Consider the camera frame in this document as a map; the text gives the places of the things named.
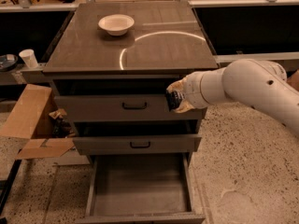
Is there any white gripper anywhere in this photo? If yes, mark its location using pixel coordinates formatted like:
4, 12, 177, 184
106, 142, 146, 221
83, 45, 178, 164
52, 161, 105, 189
166, 72, 208, 113

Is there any dark blue rxbar wrapper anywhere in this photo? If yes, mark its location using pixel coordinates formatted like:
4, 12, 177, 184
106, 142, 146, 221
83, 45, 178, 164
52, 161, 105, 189
165, 91, 183, 110

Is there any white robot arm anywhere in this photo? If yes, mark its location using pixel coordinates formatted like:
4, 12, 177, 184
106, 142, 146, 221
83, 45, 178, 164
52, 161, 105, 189
166, 59, 299, 134

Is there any top grey drawer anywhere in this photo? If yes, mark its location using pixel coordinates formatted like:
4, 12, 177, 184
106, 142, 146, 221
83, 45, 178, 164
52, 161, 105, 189
55, 94, 206, 122

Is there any middle grey drawer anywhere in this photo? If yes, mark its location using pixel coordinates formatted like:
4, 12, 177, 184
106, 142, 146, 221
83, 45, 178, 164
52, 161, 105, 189
73, 134, 201, 155

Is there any grey drawer cabinet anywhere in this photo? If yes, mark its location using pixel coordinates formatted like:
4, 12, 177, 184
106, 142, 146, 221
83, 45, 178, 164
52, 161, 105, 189
42, 1, 220, 161

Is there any bottom grey open drawer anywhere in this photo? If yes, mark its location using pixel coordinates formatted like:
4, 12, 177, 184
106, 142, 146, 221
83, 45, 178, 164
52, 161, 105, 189
76, 153, 205, 224

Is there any white paper bowl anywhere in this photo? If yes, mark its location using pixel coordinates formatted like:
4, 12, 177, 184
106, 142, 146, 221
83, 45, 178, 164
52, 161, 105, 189
98, 14, 135, 36

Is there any cardboard box right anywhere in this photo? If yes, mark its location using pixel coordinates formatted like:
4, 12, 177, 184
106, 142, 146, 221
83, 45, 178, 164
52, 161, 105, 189
287, 70, 299, 91

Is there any open cardboard box left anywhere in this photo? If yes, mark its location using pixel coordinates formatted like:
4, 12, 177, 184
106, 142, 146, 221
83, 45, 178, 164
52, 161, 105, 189
0, 84, 74, 160

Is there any white paper cup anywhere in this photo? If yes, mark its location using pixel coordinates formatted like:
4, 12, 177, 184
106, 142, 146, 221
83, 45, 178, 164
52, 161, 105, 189
19, 49, 38, 68

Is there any dark round tape roll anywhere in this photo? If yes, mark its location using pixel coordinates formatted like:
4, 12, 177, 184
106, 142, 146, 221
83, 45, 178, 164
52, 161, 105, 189
0, 54, 18, 72

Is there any black floor bar left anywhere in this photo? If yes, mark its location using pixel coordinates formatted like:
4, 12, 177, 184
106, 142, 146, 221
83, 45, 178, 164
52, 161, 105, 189
0, 160, 21, 224

